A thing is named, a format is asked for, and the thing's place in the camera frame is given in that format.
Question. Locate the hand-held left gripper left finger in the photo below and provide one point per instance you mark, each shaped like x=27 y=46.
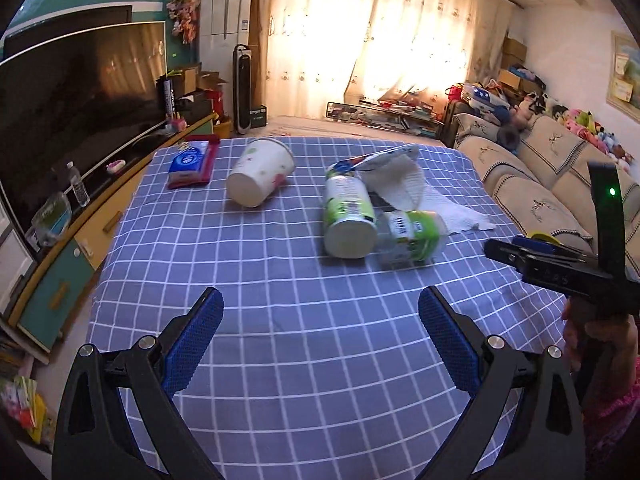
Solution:
x=195 y=345

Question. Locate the white paper towel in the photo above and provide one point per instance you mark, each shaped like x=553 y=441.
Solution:
x=425 y=195

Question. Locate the yellow rimmed black waste bin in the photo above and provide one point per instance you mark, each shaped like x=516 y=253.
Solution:
x=542 y=235

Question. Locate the white plastic drawer unit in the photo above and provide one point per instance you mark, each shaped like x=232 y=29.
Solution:
x=12 y=260

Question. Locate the beige sofa with covers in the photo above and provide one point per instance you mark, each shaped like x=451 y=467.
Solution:
x=540 y=195

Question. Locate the hanging artificial flowers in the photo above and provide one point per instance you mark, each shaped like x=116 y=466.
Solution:
x=182 y=12

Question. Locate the framed flower painting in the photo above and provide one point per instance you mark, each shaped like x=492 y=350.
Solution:
x=625 y=75

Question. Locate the large white paper cup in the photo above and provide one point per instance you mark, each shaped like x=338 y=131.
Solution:
x=260 y=175

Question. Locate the teal and yellow tv cabinet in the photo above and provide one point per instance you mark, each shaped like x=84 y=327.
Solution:
x=55 y=290

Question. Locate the dark green box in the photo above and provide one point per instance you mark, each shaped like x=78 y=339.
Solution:
x=258 y=116

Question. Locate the green white can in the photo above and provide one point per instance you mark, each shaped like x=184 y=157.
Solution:
x=347 y=205

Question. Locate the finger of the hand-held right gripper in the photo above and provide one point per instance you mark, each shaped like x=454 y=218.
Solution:
x=537 y=244
x=505 y=252

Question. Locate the yellow basket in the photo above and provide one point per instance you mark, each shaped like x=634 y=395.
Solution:
x=223 y=128

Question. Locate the small pink toy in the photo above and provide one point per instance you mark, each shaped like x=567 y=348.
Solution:
x=178 y=124

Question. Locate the tall black tube box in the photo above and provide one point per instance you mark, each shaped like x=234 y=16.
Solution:
x=167 y=97

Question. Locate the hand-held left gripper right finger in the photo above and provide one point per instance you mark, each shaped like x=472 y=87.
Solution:
x=450 y=342

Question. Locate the star print bag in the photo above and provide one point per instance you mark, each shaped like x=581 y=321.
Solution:
x=485 y=96

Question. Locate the grey plush toy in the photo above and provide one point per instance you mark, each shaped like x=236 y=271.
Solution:
x=510 y=137

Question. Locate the row of plush toys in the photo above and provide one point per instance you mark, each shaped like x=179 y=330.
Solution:
x=580 y=122

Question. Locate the cream embroidered curtain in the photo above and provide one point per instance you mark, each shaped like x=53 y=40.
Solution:
x=350 y=35

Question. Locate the clear water bottle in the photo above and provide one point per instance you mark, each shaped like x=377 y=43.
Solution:
x=79 y=187

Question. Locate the low glass table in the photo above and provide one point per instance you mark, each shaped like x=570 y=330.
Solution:
x=380 y=115

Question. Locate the red fire extinguisher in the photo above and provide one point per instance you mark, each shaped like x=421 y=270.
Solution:
x=217 y=105

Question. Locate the dark red tray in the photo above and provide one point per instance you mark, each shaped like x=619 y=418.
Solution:
x=212 y=155

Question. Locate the stack of cardboard boxes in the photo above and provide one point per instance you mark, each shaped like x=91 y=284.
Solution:
x=514 y=50

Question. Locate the black flat television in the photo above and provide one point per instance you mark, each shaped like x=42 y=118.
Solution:
x=65 y=25

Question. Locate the white standing air conditioner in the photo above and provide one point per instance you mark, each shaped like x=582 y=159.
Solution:
x=225 y=10

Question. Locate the person's right hand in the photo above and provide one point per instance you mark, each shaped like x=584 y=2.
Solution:
x=610 y=332

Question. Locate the pile of colourful books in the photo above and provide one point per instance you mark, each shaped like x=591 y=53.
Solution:
x=25 y=400

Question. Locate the black tower fan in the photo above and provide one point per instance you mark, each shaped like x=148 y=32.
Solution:
x=245 y=85

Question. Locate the clear plastic bag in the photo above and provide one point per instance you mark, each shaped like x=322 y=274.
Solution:
x=50 y=217

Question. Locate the clear bottle with green label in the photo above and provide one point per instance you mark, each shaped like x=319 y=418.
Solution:
x=415 y=232

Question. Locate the blue tissue pack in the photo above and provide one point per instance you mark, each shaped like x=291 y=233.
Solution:
x=187 y=162

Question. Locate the person's right forearm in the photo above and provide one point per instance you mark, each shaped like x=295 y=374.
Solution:
x=615 y=410

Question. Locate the large curved television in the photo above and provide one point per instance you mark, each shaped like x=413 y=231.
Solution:
x=75 y=110

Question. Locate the white blue wrapper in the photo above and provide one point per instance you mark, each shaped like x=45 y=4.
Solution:
x=360 y=162

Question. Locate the blue checked tablecloth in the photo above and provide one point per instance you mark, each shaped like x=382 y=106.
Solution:
x=300 y=310

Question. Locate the brown cardboard box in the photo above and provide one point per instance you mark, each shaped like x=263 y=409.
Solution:
x=185 y=77
x=212 y=81

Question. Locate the small pink white object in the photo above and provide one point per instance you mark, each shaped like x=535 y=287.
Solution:
x=116 y=167

